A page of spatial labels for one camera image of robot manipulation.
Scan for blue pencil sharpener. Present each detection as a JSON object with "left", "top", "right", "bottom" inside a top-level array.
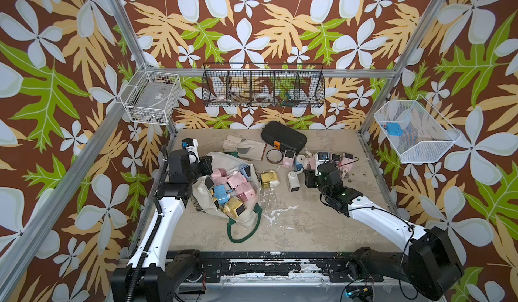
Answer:
[
  {"left": 294, "top": 154, "right": 306, "bottom": 172},
  {"left": 316, "top": 151, "right": 330, "bottom": 163}
]

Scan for white pencil sharpener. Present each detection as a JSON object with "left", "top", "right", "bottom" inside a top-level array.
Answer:
[{"left": 287, "top": 170, "right": 303, "bottom": 192}]

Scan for cream tote bag green handles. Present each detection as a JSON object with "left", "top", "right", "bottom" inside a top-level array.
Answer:
[{"left": 193, "top": 152, "right": 263, "bottom": 244}]

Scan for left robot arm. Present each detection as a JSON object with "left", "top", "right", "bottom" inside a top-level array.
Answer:
[{"left": 111, "top": 150, "right": 213, "bottom": 301}]

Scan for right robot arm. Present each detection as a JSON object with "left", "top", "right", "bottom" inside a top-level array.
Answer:
[{"left": 304, "top": 163, "right": 465, "bottom": 301}]

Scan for large pink pencil sharpener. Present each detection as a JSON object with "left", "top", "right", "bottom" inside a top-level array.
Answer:
[{"left": 235, "top": 182, "right": 256, "bottom": 202}]

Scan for yellow pencil sharpener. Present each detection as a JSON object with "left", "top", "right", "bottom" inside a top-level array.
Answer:
[{"left": 223, "top": 197, "right": 246, "bottom": 218}]

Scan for blue sharpener in bag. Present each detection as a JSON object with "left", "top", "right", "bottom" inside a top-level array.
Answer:
[{"left": 213, "top": 185, "right": 231, "bottom": 206}]

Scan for cream work glove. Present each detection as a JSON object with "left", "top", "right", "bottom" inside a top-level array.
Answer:
[{"left": 223, "top": 135, "right": 267, "bottom": 160}]

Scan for brown tape roll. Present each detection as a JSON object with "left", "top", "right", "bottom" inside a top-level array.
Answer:
[{"left": 266, "top": 149, "right": 284, "bottom": 164}]

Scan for black hard case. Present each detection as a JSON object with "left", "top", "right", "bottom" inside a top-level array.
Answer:
[{"left": 261, "top": 121, "right": 307, "bottom": 154}]

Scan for blue object in basket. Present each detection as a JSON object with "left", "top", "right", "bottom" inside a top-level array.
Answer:
[{"left": 384, "top": 122, "right": 403, "bottom": 137}]

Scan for white tape roll in basket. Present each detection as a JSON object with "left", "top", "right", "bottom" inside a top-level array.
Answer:
[{"left": 254, "top": 92, "right": 273, "bottom": 103}]

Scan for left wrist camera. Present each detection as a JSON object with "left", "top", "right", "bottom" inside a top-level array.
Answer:
[{"left": 167, "top": 138, "right": 199, "bottom": 183}]

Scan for black wire basket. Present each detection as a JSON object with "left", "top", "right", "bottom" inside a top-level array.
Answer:
[{"left": 200, "top": 63, "right": 326, "bottom": 108}]

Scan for white wire basket left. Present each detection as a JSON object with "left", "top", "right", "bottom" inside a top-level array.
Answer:
[{"left": 121, "top": 65, "right": 183, "bottom": 126}]

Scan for white wire basket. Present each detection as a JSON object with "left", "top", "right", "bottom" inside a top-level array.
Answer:
[
  {"left": 121, "top": 65, "right": 183, "bottom": 126},
  {"left": 374, "top": 96, "right": 461, "bottom": 164}
]

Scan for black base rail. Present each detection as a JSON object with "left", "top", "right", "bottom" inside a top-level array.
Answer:
[{"left": 199, "top": 252, "right": 360, "bottom": 283}]

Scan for white wire basket right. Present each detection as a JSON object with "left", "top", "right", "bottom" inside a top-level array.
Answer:
[{"left": 374, "top": 96, "right": 461, "bottom": 164}]

